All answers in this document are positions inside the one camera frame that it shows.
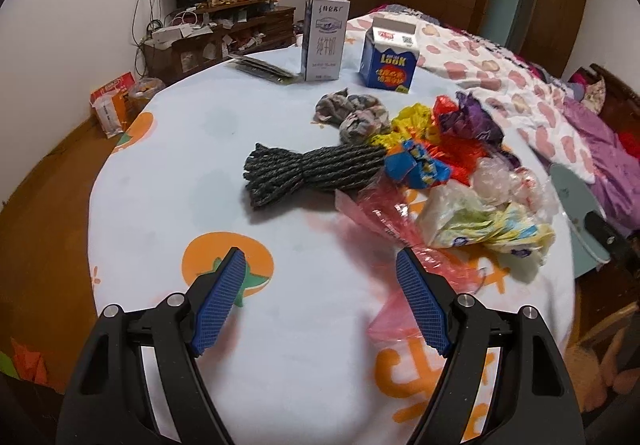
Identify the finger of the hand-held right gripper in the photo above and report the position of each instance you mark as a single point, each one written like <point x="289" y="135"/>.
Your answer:
<point x="612" y="242"/>

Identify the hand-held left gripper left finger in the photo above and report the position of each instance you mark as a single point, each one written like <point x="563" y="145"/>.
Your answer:
<point x="222" y="297"/>

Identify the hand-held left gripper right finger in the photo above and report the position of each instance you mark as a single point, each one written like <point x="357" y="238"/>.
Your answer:
<point x="420" y="305"/>

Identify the plaid cloth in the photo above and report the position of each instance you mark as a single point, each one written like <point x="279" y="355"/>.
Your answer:
<point x="357" y="120"/>

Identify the white yellow printed wrapper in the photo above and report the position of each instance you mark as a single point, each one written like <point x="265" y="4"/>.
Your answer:
<point x="465" y="225"/>

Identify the clear red-print plastic bag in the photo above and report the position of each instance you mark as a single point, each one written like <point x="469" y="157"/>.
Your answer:
<point x="535" y="192"/>

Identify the purple garment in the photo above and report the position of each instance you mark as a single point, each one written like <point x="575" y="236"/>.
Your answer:
<point x="600" y="150"/>

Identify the pink plastic bag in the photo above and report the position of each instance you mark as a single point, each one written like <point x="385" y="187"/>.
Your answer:
<point x="385" y="215"/>

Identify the blue snack wrapper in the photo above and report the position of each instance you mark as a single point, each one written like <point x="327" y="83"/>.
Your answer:
<point x="415" y="165"/>

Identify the wooden headboard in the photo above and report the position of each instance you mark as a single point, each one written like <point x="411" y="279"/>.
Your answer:
<point x="622" y="97"/>

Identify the red plastic bag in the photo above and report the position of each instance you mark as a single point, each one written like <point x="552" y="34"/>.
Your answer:
<point x="455" y="160"/>

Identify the colourful pillow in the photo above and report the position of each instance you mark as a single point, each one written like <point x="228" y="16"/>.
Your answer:
<point x="592" y="92"/>

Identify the yellow printed plastic bag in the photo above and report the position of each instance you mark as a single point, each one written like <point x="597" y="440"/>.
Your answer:
<point x="415" y="122"/>

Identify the purple plastic bag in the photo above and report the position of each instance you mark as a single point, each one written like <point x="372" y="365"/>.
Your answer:
<point x="475" y="117"/>

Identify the orange paper piece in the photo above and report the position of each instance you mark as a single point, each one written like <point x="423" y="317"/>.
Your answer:
<point x="30" y="362"/>

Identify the clear bag with food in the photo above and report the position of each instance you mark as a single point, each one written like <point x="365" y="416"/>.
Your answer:
<point x="147" y="95"/>

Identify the orange box on floor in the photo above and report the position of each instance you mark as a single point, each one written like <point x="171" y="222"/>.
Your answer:
<point x="110" y="105"/>

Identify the dark flat packet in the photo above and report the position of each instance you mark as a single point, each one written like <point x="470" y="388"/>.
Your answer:
<point x="260" y="70"/>

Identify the blue drink carton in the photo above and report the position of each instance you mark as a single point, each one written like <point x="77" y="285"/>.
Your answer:
<point x="390" y="60"/>

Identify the white cardboard box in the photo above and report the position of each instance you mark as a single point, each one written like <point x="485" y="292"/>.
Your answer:
<point x="172" y="35"/>

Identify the wooden television cabinet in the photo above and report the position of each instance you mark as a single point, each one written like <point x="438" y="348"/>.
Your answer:
<point x="260" y="25"/>

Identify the tall white milk carton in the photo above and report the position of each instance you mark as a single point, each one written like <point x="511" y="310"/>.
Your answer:
<point x="325" y="40"/>

